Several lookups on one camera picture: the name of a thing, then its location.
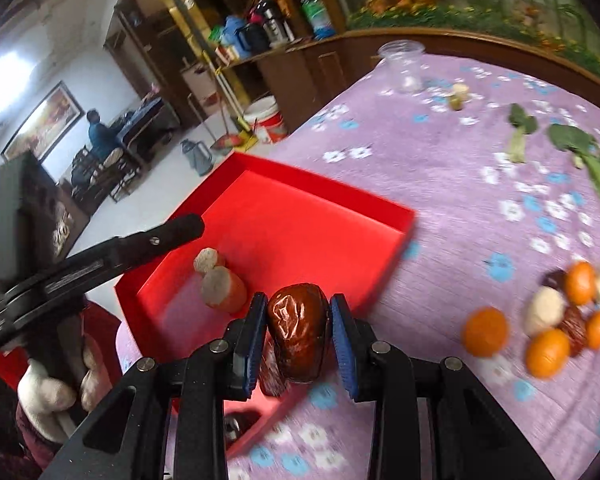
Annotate seated person in blue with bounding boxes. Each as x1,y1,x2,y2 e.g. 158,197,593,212
70,108,124,188

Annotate small pale food bits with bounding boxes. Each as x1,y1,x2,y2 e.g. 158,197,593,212
448,82,469,110

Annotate grey kettle on floor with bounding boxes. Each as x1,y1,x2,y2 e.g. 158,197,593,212
181,139,214,177

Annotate purple floral tablecloth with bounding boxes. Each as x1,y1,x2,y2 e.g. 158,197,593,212
268,55,600,479

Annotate orange mandarin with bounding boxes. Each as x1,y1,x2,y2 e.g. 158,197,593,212
524,328,570,379
585,310,600,351
462,307,508,358
564,260,596,307

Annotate clear plastic jar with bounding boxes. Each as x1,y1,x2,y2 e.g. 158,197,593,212
378,39,425,93

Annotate red tray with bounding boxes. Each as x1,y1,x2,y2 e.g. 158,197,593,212
113,150,417,460

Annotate left hand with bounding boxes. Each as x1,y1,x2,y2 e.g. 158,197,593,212
17,334,112,444

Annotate framed wall painting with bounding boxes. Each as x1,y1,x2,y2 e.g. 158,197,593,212
1,80,84,162

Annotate large green leafy vegetable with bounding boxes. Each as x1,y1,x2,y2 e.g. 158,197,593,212
546,124,600,196

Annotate black thermos on shelf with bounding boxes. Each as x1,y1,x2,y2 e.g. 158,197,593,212
252,0,296,48

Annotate small dark date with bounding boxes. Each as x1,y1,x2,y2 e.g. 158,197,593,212
541,269,566,292

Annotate large brown date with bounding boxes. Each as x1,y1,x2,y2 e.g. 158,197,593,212
268,283,330,384

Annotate broom with dustpan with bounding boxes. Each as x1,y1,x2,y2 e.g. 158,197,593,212
201,51,258,153

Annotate wrinkled red date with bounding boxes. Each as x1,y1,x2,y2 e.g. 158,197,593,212
558,307,586,358

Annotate blue jug on shelf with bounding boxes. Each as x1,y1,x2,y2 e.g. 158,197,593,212
222,15,249,58

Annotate green plastic bottle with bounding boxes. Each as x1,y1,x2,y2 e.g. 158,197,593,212
301,0,336,40

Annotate white red plastic bucket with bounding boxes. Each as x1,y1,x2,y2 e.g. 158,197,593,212
244,96,288,144

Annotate orange mandarin back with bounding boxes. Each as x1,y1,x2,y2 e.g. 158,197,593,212
564,260,596,307

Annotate small green vegetable sprig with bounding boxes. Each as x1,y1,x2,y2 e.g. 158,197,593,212
506,103,538,164

